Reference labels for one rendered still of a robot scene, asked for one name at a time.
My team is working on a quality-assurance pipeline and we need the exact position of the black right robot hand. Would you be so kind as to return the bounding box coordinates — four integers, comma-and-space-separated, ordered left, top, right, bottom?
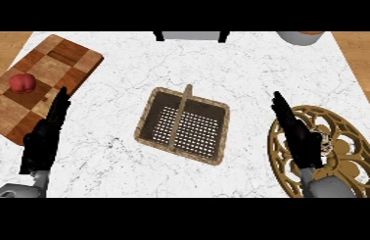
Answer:
270, 90, 326, 170

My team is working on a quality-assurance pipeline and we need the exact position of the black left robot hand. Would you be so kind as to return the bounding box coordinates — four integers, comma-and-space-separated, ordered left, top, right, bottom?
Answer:
18, 86, 73, 175

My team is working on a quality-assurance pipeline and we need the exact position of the brown and white cupcake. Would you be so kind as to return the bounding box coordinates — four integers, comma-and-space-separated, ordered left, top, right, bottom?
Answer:
310, 125, 336, 156

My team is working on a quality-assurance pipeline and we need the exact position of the gold openwork round placemat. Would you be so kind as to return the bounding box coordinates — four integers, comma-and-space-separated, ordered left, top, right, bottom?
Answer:
266, 105, 370, 199

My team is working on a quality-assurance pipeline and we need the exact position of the brown wicker basket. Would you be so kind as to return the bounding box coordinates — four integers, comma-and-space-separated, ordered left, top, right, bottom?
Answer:
133, 83, 232, 167

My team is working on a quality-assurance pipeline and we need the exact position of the checkered wooden cutting board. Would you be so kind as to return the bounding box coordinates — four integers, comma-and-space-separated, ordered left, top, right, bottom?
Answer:
0, 33, 107, 147

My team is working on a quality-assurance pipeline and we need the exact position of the red apple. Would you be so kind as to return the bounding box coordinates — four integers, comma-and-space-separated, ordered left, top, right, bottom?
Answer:
8, 72, 37, 95

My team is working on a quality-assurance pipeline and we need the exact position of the grey round pot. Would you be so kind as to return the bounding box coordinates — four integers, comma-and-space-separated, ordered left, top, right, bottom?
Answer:
276, 31, 328, 47

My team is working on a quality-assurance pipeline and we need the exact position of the grey appliance with black legs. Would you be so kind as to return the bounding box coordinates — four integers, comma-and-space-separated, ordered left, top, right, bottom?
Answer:
152, 31, 232, 44

